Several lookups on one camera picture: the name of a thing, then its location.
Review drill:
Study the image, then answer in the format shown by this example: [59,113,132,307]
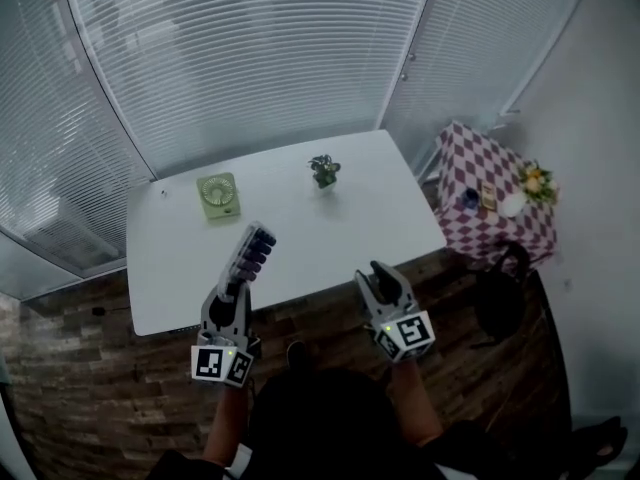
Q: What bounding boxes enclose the person's right forearm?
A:
[388,360,444,447]

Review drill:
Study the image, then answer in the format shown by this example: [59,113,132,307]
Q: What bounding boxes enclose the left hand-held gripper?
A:
[190,280,264,388]

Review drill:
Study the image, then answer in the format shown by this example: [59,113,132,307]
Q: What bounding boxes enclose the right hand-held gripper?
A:
[353,260,436,365]

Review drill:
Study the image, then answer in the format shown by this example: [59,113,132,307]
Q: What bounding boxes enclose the checkered cloth side table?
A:
[432,120,559,270]

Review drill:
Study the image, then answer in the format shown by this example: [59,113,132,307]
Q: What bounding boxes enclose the small potted plant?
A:
[307,154,343,197]

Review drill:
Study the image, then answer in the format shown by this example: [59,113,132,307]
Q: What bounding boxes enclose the yellow flower bouquet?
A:
[517,160,559,205]

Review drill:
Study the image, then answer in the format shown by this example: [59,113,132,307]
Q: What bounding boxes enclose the person's left forearm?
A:
[202,383,252,469]

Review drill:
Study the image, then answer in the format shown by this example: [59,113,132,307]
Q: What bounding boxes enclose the white dish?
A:
[501,192,529,218]

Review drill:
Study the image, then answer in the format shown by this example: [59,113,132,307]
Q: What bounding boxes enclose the person's black shoe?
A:
[286,340,308,370]

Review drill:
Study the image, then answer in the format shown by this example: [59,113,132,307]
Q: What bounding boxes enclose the person's dark clothing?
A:
[144,366,506,480]

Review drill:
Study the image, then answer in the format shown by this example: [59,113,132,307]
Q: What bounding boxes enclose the green desk fan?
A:
[195,171,242,226]

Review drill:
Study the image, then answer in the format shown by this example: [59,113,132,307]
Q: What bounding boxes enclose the black chair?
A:
[469,241,532,350]

